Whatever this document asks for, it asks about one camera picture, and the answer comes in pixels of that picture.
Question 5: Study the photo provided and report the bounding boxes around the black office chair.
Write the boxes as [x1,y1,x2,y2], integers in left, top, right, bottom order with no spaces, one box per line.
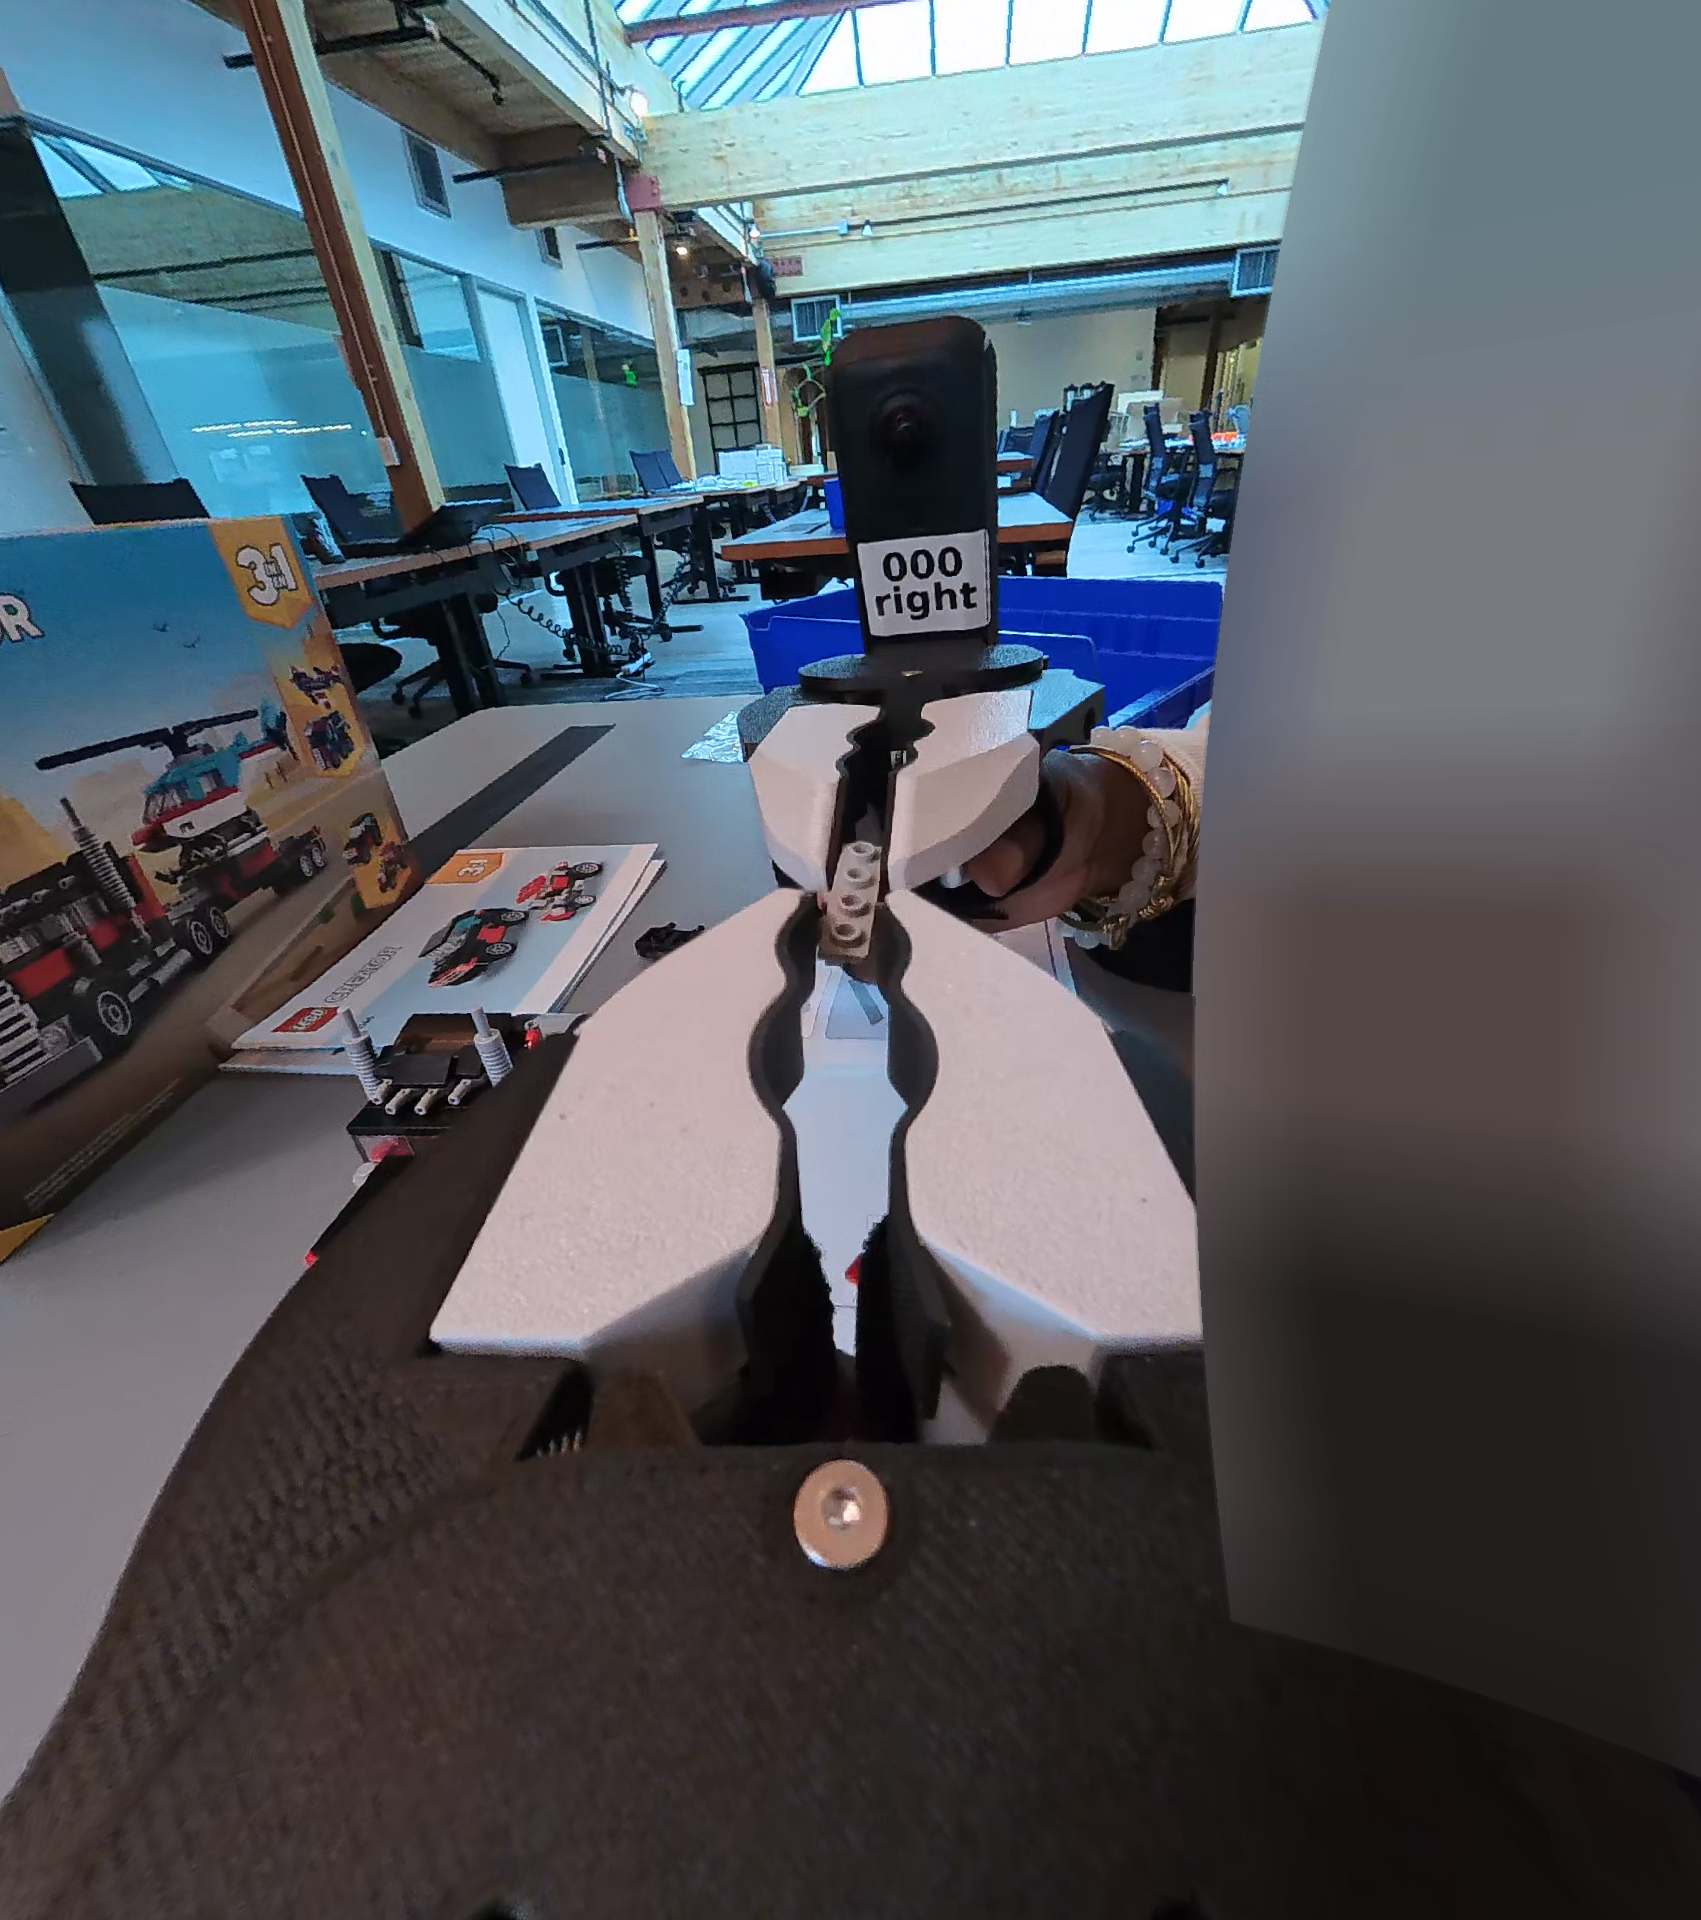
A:
[301,473,393,560]
[70,477,213,529]
[1126,397,1243,570]

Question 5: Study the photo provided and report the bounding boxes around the blue plastic bin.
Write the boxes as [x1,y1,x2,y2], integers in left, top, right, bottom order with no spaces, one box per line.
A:
[737,575,1227,738]

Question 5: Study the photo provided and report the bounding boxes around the person's right hand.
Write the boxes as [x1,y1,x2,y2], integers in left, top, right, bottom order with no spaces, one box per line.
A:
[958,744,1183,941]

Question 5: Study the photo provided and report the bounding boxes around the lego set cardboard box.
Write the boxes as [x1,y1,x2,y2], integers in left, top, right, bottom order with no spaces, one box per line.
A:
[0,514,419,1292]

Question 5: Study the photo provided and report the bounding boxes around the black red lego truck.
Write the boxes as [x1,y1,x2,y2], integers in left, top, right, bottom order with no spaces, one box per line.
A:
[306,1008,588,1271]

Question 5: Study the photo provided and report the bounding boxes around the lego instruction booklet car cover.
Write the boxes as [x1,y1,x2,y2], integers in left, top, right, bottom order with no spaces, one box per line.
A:
[215,841,669,1075]

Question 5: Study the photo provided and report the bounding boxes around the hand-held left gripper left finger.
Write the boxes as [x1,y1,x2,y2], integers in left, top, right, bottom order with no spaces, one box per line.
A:
[425,892,810,1420]

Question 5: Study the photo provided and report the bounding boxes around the open lego instruction booklet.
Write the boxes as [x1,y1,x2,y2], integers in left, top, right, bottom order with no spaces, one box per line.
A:
[790,901,1093,1442]

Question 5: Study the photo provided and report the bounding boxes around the long wooden office desk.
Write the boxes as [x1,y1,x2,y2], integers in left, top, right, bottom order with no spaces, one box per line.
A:
[718,483,1077,589]
[314,494,732,715]

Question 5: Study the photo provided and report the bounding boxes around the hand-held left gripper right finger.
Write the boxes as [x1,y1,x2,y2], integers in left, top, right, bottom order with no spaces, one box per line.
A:
[881,892,1207,1417]

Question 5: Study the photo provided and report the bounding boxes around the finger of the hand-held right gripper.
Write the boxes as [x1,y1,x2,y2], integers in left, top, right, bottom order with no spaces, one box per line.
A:
[872,703,1046,901]
[745,704,875,901]

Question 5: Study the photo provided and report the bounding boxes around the wooden support post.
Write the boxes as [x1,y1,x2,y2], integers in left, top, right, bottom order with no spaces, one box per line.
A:
[232,0,449,530]
[634,210,702,483]

